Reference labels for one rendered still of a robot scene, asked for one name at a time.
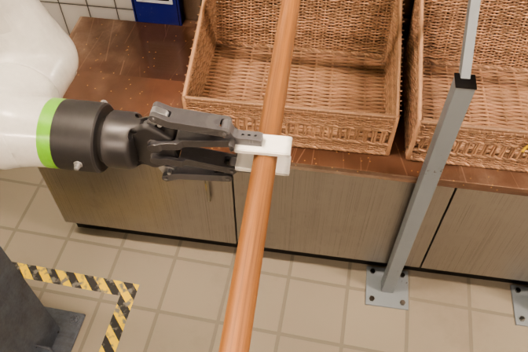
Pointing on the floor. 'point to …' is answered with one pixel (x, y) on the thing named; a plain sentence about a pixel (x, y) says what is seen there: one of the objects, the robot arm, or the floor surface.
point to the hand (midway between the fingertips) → (263, 153)
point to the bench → (375, 166)
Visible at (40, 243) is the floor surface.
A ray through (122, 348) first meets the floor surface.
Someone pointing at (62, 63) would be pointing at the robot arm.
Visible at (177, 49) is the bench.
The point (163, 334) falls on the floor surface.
